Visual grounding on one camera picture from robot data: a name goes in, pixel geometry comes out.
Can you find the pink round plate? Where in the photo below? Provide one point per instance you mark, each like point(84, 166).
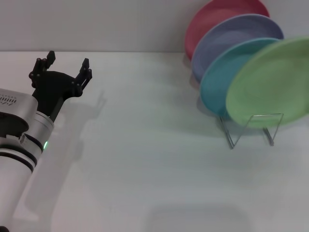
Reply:
point(207, 21)

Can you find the purple round plate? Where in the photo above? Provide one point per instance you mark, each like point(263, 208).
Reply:
point(231, 33)

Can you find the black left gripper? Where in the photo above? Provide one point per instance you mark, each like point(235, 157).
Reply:
point(55, 89)

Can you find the light blue round plate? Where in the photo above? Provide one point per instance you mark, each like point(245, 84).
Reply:
point(217, 82)

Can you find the green round plate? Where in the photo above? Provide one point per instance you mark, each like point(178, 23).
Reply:
point(270, 87)

